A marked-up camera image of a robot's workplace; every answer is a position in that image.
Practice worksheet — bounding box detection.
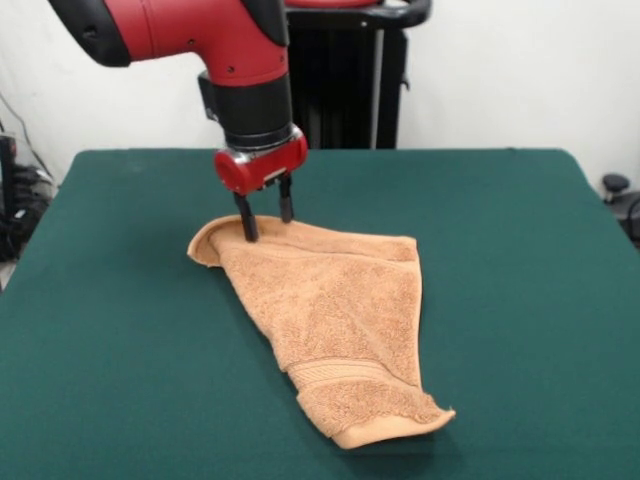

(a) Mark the tan terry towel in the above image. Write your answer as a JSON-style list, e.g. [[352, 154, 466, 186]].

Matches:
[[186, 214, 457, 450]]

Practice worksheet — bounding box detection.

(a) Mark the dark green table cloth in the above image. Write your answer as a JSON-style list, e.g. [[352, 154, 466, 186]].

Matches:
[[0, 147, 640, 480]]

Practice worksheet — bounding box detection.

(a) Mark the black equipment pile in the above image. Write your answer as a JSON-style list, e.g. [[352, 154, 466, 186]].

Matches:
[[0, 132, 57, 265]]

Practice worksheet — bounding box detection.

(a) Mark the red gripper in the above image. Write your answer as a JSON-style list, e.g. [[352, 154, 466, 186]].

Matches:
[[213, 124, 309, 245]]

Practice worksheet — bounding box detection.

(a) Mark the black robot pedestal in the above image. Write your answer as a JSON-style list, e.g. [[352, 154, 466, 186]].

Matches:
[[285, 0, 432, 151]]

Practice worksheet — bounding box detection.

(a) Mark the grey cable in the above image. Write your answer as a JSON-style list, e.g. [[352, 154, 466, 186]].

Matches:
[[0, 92, 55, 177]]

